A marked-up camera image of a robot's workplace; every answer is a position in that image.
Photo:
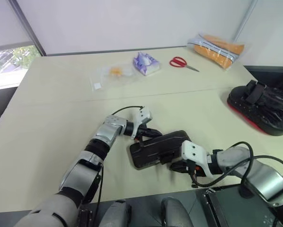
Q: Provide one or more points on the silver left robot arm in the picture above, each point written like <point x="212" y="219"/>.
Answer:
<point x="108" y="132"/>

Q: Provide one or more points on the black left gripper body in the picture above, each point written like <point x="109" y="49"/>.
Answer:
<point x="141" y="135"/>

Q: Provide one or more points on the black plastic case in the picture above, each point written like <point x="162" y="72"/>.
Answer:
<point x="158" y="146"/>

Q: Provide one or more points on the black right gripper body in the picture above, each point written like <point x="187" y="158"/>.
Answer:
<point x="194" y="169"/>

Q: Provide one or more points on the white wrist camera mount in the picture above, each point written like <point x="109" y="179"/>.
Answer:
<point x="193" y="152"/>
<point x="141" y="117"/>

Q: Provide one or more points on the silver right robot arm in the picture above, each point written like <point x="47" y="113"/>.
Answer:
<point x="267" y="177"/>

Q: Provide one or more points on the black flat case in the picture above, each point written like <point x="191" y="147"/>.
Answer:
<point x="229" y="210"/>

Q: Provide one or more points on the white roller blind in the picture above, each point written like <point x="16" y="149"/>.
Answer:
<point x="6" y="21"/>

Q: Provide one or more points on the dark window frame post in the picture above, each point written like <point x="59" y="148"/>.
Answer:
<point x="29" y="26"/>

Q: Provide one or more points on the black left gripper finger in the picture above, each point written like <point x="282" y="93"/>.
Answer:
<point x="155" y="132"/>
<point x="149" y="139"/>

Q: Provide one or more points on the purple tissue pack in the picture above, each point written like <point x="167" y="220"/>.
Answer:
<point x="146" y="63"/>

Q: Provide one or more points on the bagged orange package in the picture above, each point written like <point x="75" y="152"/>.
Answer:
<point x="219" y="50"/>

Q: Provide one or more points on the grey wall frame post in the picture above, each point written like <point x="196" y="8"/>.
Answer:
<point x="245" y="19"/>

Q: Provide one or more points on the dark grey rounded shape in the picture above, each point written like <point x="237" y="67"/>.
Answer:
<point x="175" y="212"/>
<point x="116" y="214"/>

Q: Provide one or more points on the small orange item in bag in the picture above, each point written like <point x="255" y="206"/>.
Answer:
<point x="115" y="71"/>

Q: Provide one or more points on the black and red boxing pad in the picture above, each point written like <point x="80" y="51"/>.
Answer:
<point x="262" y="108"/>

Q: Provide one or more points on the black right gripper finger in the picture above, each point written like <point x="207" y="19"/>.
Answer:
<point x="179" y="163"/>
<point x="178" y="169"/>

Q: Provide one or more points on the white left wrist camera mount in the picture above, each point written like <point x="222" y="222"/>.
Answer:
<point x="141" y="117"/>

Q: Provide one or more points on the clear plastic bag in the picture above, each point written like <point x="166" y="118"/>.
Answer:
<point x="113" y="79"/>

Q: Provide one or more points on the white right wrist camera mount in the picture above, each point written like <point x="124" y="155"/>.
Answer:
<point x="193" y="152"/>

